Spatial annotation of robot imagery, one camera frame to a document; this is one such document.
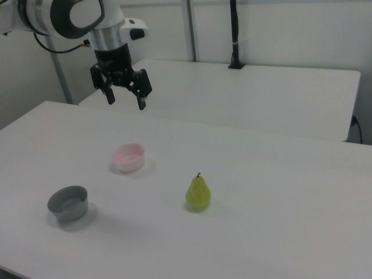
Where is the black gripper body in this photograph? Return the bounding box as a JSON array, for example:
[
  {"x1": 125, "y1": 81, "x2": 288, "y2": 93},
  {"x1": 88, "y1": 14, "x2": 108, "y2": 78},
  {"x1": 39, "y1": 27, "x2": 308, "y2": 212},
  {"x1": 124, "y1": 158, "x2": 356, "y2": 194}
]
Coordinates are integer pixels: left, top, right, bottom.
[{"x1": 94, "y1": 43, "x2": 138, "y2": 87}]

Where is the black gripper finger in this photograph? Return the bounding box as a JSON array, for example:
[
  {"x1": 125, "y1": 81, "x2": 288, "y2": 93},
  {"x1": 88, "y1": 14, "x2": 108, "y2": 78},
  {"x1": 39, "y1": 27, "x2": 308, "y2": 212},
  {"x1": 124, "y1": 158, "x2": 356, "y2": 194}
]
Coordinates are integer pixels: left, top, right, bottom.
[
  {"x1": 125, "y1": 68, "x2": 153, "y2": 110},
  {"x1": 89, "y1": 64, "x2": 116, "y2": 105}
]

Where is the grey plastic bowl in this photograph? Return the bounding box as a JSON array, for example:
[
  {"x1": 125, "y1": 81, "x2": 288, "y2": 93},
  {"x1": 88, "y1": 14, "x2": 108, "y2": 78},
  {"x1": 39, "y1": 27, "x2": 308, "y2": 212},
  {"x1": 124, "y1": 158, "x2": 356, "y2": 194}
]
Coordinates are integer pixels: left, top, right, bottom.
[{"x1": 47, "y1": 185, "x2": 89, "y2": 224}]

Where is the pink plastic bowl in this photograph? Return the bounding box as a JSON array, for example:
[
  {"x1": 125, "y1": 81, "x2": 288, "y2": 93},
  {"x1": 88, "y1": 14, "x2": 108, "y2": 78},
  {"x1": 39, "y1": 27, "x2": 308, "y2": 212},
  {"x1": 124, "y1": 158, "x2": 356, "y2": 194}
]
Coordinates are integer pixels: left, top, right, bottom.
[{"x1": 112, "y1": 142, "x2": 145, "y2": 174}]

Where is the green pear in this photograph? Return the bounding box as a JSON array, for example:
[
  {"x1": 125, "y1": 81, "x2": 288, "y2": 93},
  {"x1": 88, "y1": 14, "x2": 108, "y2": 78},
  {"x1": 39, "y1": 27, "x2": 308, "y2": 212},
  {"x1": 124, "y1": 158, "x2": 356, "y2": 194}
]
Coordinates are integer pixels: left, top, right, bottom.
[{"x1": 185, "y1": 171, "x2": 212, "y2": 209}]

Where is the white side table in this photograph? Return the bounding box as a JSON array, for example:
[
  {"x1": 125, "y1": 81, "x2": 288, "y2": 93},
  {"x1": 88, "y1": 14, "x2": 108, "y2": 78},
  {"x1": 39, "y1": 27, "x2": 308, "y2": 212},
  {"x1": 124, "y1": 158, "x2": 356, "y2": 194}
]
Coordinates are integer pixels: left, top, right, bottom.
[{"x1": 77, "y1": 59, "x2": 362, "y2": 142}]

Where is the grey aluminium frame rail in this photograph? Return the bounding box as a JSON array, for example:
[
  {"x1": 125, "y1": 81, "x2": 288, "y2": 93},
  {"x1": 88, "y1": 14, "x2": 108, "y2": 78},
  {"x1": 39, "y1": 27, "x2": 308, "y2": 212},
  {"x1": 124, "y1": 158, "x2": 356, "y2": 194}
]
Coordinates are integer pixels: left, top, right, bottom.
[{"x1": 119, "y1": 2, "x2": 187, "y2": 9}]

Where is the black plug with cable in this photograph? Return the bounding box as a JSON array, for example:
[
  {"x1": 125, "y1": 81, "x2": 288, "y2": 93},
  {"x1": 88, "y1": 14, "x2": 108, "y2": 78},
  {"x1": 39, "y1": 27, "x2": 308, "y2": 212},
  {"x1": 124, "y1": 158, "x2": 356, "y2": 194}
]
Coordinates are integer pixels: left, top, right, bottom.
[{"x1": 350, "y1": 115, "x2": 364, "y2": 144}]

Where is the grey aluminium frame post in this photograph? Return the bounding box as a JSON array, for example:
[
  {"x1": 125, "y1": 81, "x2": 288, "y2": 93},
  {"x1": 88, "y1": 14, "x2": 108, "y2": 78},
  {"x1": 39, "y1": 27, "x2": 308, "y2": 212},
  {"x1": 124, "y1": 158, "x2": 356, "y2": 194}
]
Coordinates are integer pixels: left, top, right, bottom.
[
  {"x1": 181, "y1": 0, "x2": 201, "y2": 62},
  {"x1": 46, "y1": 34, "x2": 74, "y2": 105}
]

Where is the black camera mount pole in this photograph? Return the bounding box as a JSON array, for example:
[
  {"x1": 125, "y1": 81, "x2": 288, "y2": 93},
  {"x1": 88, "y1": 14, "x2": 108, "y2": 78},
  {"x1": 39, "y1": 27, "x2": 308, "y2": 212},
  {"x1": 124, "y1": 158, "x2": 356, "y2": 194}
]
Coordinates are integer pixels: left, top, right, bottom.
[{"x1": 227, "y1": 0, "x2": 246, "y2": 70}]

